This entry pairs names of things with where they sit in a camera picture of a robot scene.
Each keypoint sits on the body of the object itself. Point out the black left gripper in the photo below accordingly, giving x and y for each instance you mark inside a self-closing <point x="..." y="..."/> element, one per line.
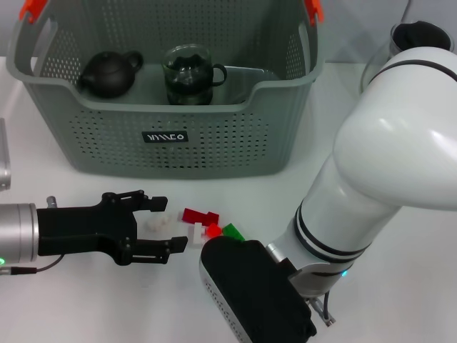
<point x="82" y="228"/>

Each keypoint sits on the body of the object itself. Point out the grey perforated plastic storage bin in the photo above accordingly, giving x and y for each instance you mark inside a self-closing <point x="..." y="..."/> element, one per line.
<point x="214" y="143"/>

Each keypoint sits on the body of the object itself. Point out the white toy brick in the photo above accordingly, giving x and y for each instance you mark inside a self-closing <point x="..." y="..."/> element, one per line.
<point x="195" y="236"/>
<point x="157" y="223"/>

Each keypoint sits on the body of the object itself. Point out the dark red toy brick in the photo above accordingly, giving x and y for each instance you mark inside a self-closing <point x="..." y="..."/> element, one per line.
<point x="193" y="215"/>

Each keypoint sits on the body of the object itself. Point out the small red toy brick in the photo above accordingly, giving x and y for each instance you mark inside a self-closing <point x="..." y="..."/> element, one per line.
<point x="213" y="230"/>

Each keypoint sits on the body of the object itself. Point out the green toy brick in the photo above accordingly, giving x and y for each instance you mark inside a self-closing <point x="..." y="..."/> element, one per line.
<point x="232" y="231"/>

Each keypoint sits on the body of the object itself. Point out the black clay teapot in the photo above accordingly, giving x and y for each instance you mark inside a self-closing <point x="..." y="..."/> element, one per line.
<point x="107" y="75"/>

